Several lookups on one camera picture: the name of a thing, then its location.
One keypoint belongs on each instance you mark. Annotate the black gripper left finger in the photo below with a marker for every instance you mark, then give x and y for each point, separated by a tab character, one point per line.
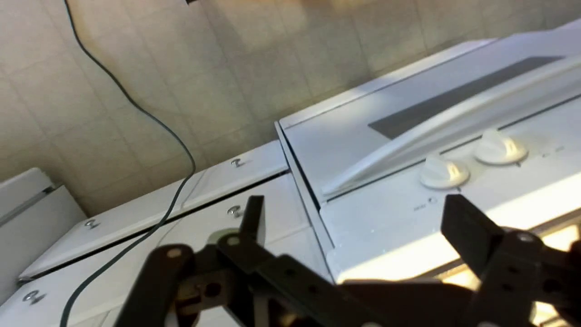
278	279

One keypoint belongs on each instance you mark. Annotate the white drawer cabinet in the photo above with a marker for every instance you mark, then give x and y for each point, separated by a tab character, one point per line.
120	215

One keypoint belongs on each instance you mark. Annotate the round metal drawer knob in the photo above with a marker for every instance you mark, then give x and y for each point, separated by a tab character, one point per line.
33	297
238	162
91	224
235	212

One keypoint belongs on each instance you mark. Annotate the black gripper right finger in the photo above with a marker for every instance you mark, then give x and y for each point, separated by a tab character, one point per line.
520	273

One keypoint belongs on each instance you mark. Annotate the white stove knob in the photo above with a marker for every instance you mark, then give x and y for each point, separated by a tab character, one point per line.
500	150
445	173

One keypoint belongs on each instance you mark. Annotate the white gas stove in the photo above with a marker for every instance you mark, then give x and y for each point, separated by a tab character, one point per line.
375	233

